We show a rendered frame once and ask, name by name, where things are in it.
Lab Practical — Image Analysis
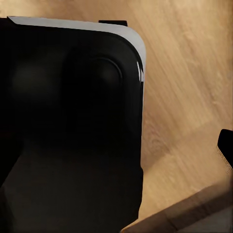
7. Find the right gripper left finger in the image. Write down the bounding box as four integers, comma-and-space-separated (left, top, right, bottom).
0, 129, 25, 187

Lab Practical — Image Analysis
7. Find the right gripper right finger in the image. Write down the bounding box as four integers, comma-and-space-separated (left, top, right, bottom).
217, 129, 233, 168

